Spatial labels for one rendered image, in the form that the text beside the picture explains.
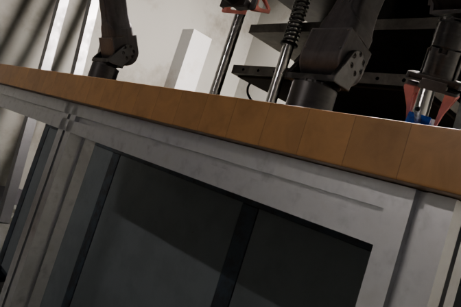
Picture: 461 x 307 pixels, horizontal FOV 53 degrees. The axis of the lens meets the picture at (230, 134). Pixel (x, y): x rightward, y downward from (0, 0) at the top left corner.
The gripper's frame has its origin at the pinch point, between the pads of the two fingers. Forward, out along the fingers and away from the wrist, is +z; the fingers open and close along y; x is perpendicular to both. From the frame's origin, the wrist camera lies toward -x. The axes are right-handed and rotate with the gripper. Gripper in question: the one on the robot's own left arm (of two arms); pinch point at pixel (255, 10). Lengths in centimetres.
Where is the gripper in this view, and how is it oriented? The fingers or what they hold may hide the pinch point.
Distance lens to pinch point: 139.4
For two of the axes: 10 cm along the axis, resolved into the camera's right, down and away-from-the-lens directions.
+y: -6.6, -1.6, 7.3
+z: 6.8, 2.9, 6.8
